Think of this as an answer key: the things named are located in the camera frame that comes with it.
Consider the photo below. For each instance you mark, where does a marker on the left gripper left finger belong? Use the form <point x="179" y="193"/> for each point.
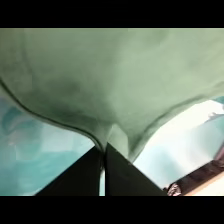
<point x="78" y="178"/>

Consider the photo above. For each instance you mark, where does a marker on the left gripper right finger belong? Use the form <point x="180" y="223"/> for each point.
<point x="126" y="178"/>

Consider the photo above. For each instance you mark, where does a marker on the green T-shirt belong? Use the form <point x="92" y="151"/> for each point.
<point x="110" y="76"/>

